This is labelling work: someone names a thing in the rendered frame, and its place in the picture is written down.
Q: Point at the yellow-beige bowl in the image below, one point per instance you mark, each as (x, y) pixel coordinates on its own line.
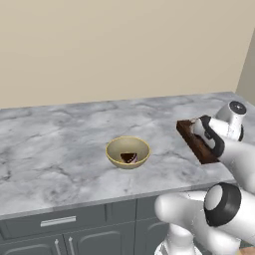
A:
(114, 156)

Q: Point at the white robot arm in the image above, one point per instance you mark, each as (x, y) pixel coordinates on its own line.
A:
(242, 159)

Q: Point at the narrow grey drawer front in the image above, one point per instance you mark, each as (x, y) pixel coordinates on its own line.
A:
(146, 207)
(121, 210)

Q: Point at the chocolate cake slice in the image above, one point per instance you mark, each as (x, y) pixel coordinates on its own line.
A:
(128, 157)

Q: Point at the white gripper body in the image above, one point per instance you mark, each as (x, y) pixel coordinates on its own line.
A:
(199, 127)

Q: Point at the grey cupboard door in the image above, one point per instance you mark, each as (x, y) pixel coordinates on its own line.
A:
(106, 240)
(30, 249)
(147, 235)

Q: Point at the wide grey drawer front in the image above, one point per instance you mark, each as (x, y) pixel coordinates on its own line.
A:
(89, 220)

